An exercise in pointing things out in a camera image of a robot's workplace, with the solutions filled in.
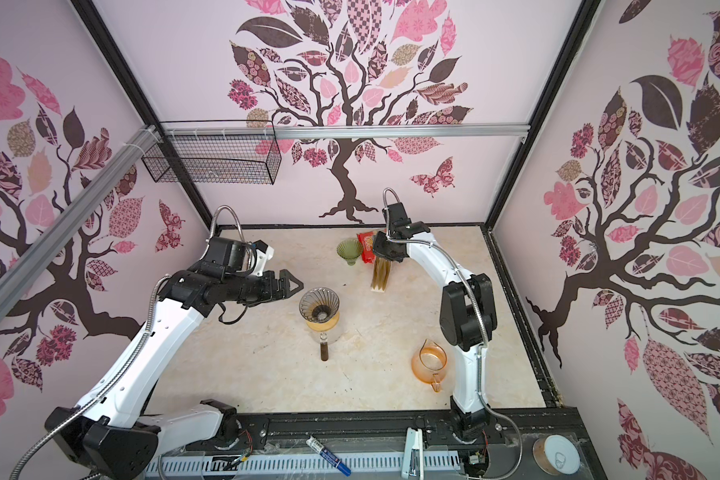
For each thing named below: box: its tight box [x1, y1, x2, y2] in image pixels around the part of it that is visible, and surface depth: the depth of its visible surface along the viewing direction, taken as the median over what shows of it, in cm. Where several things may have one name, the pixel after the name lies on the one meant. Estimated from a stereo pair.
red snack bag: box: [357, 231, 376, 264], surface depth 112 cm
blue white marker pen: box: [305, 435, 352, 477], surface depth 71 cm
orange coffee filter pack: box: [371, 256, 391, 293], surface depth 102 cm
